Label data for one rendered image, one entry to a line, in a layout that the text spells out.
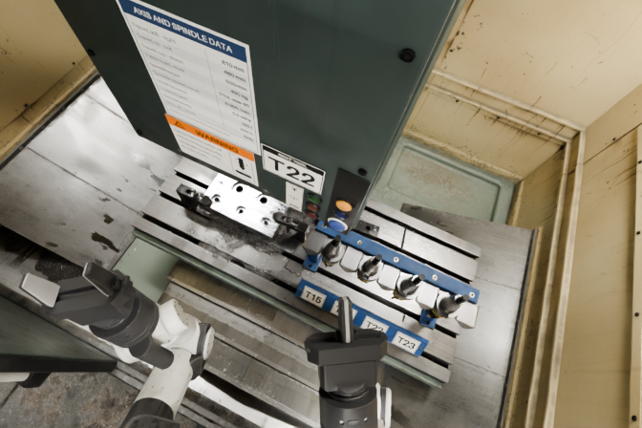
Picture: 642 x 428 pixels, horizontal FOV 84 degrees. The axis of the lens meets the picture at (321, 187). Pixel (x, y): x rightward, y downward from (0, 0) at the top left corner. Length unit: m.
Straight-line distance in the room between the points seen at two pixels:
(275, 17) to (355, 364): 0.46
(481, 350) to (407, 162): 0.95
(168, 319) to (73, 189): 1.12
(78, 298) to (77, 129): 1.29
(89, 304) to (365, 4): 0.54
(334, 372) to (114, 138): 1.51
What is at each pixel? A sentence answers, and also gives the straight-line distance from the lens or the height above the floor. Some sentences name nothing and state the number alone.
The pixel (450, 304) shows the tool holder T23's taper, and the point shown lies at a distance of 0.99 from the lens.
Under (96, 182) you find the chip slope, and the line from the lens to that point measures 1.80.
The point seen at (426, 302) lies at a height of 1.22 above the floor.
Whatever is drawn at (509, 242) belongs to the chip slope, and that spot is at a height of 0.82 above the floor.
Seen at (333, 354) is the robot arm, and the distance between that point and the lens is 0.56.
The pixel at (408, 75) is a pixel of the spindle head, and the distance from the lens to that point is 0.32.
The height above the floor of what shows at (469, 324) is 1.22.
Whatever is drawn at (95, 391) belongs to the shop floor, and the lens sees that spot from 2.36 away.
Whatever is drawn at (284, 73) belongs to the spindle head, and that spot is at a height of 1.89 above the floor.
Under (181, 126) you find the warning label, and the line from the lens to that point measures 0.61.
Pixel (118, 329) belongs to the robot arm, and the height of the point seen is 1.52.
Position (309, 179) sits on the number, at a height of 1.70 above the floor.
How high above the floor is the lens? 2.16
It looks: 62 degrees down
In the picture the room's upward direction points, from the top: 11 degrees clockwise
